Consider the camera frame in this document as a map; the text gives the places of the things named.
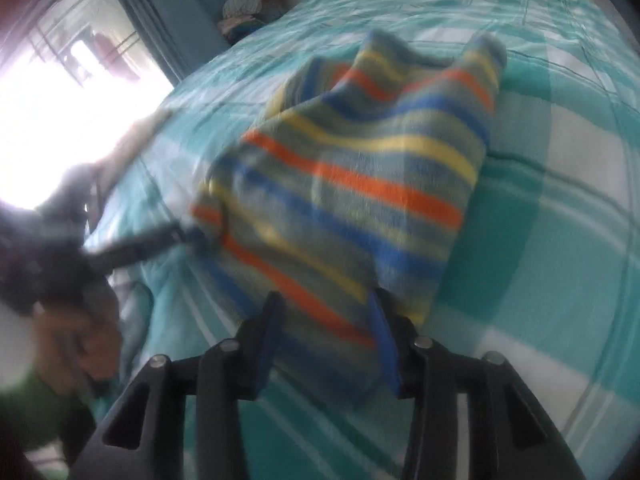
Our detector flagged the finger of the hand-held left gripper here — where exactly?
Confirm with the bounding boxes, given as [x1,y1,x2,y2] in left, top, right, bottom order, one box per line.
[82,222,207,275]

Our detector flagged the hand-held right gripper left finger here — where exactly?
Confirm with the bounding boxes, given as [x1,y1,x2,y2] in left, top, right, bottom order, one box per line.
[70,290,288,480]

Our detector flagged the person's left hand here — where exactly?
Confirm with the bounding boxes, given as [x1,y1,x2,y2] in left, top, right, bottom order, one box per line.
[31,285,124,397]

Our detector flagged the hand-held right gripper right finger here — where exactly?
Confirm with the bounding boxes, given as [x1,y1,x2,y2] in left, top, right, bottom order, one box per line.
[367,287,586,480]

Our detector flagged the person's left forearm green sleeve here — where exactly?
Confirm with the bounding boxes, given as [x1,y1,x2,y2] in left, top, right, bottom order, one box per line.
[0,366,97,467]

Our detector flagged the striped knit sweater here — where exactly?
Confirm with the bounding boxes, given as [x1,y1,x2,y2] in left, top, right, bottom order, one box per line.
[190,30,508,411]

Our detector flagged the bright window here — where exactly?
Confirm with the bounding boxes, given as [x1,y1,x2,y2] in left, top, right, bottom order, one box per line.
[0,0,176,211]

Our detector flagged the bed with teal checked sheet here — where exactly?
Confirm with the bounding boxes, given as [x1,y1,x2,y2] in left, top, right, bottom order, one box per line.
[82,0,640,480]

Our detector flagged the pile of clothes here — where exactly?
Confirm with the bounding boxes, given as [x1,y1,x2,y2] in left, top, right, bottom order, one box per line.
[217,0,292,43]

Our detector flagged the blue curtain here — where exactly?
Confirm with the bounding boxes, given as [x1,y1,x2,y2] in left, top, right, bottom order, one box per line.
[97,0,261,87]

